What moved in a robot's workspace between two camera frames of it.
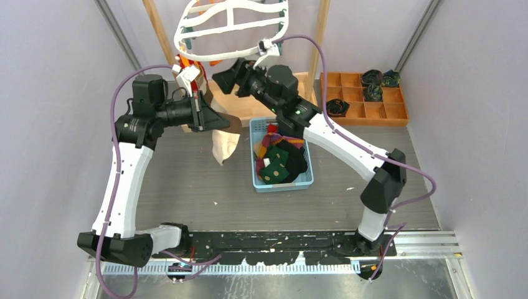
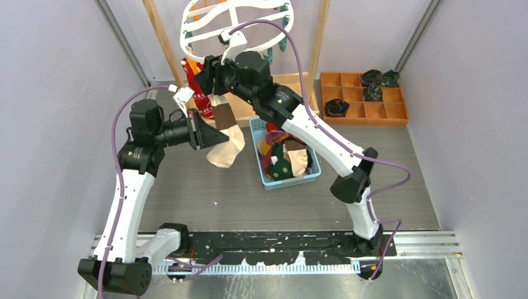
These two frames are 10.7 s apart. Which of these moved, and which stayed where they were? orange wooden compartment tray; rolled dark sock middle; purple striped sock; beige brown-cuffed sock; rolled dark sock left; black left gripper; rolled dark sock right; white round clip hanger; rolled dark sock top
Moved: black left gripper; purple striped sock; beige brown-cuffed sock
Stayed: orange wooden compartment tray; rolled dark sock right; white round clip hanger; rolled dark sock top; rolled dark sock middle; rolled dark sock left
